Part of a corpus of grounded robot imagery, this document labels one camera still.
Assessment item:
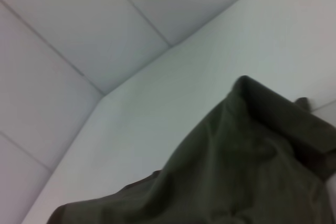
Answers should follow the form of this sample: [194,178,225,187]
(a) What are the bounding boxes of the dark green FREE t-shirt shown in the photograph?
[48,75,336,224]

